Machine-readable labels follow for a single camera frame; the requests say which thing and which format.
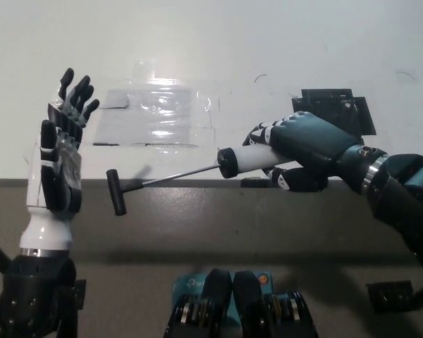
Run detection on teal black right robot hand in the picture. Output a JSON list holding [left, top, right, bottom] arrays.
[[242, 111, 374, 194]]

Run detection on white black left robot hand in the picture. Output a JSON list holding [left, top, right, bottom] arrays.
[[19, 68, 101, 255]]

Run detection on white air pump black handle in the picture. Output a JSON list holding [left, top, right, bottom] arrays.
[[106, 146, 298, 216]]

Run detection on black tape patch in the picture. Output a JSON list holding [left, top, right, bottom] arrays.
[[291, 88, 377, 137]]

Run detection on black floor marker square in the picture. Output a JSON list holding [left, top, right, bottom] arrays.
[[365, 280, 415, 313], [73, 280, 87, 311]]

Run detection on clear plastic bag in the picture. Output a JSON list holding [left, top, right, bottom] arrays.
[[91, 87, 215, 148]]

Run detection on teal cardboard box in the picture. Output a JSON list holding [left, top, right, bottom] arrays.
[[171, 273, 274, 320]]

